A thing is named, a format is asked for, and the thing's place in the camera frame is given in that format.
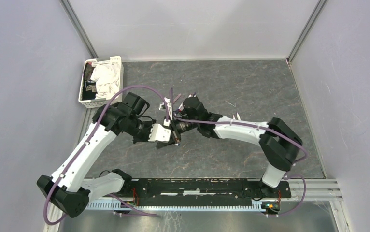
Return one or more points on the white perforated plastic basket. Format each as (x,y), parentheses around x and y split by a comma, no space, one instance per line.
(99,102)

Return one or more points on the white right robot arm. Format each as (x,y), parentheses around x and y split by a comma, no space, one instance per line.
(279,143)

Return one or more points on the white slotted cable duct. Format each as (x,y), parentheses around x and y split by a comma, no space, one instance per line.
(113,204)

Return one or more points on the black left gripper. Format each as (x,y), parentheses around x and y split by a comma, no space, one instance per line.
(146,137)

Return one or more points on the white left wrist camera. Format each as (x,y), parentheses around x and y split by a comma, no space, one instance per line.
(160,132)

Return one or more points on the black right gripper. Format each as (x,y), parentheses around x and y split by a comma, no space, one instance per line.
(176,130)

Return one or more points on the white cloth in basket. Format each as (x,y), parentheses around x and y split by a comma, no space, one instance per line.
(107,78)

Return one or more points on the striped cloth in basket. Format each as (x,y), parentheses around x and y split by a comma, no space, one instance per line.
(89,86)

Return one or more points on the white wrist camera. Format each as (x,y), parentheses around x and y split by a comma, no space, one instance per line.
(160,132)
(167,105)

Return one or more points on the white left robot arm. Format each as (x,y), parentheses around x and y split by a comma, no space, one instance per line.
(66,188)

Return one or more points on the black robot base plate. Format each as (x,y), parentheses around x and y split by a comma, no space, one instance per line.
(201,192)

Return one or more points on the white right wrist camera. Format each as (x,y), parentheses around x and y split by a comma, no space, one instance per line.
(167,105)

